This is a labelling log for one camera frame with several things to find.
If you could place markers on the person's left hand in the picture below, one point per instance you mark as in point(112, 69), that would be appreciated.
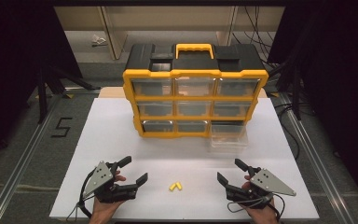
point(104, 213)

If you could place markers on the aluminium floor rail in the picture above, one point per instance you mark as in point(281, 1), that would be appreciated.
point(317, 161)
point(21, 161)

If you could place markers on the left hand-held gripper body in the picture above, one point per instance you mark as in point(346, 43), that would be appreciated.
point(101, 179)

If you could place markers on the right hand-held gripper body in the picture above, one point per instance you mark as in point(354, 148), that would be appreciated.
point(268, 183)

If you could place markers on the pulled-out clear plastic drawer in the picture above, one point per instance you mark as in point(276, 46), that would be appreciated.
point(228, 140)

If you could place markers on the rows of closed clear drawers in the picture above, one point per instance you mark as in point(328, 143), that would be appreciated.
point(194, 107)

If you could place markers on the person's right hand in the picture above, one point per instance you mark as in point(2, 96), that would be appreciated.
point(264, 216)

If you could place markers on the yellow foam earplug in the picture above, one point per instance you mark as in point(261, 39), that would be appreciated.
point(172, 187)
point(179, 186)

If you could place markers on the white crumpled paper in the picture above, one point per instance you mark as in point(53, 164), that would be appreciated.
point(99, 39)

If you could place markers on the yellow black drawer organizer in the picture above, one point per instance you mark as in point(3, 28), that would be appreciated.
point(195, 63)

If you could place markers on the dark curtain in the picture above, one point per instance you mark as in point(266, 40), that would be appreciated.
point(338, 77)
point(12, 62)

